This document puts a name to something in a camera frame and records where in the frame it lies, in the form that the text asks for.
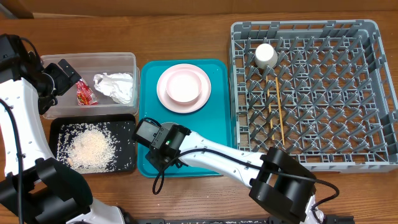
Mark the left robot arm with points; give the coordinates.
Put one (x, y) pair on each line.
(38, 188)

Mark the teal serving tray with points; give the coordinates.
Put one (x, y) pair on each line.
(212, 121)

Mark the black plastic tray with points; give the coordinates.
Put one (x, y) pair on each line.
(127, 143)

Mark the red snack wrapper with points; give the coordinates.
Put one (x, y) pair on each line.
(84, 94)

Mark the grey dish rack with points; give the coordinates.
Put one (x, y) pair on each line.
(339, 104)

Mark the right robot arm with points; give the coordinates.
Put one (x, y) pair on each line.
(277, 182)

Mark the white napkin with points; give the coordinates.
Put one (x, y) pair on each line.
(118, 86)

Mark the clear plastic bin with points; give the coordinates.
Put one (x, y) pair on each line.
(88, 65)

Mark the white rice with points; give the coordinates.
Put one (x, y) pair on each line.
(90, 149)

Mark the white cup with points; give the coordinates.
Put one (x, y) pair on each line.
(265, 56)

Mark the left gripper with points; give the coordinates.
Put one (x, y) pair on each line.
(73, 76)

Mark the grey bowl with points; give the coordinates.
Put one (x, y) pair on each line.
(168, 124)

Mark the small pink plate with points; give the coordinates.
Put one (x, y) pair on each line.
(183, 86)

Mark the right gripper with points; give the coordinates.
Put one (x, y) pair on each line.
(154, 159)

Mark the wooden chopstick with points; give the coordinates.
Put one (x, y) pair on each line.
(280, 111)
(269, 108)

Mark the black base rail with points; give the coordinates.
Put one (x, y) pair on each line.
(330, 219)

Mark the large pink plate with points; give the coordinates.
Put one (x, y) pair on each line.
(188, 107)

